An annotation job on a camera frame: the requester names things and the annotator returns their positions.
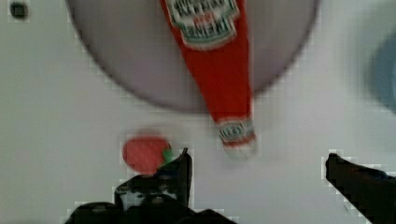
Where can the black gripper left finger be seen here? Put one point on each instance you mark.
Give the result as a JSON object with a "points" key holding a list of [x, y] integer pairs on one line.
{"points": [[173, 180]]}

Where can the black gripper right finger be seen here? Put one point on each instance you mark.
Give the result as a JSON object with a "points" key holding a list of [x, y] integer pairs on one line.
{"points": [[372, 192]]}

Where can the red ketchup bottle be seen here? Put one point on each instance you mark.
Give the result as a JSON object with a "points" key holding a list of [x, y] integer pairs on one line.
{"points": [[212, 36]]}

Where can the red strawberry near plate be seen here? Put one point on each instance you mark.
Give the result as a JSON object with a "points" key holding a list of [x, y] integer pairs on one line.
{"points": [[146, 154]]}

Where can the grey round plate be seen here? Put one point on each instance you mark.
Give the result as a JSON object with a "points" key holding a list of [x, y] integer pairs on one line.
{"points": [[131, 41]]}

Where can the blue bowl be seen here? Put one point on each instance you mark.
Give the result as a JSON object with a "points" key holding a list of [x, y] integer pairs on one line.
{"points": [[383, 73]]}

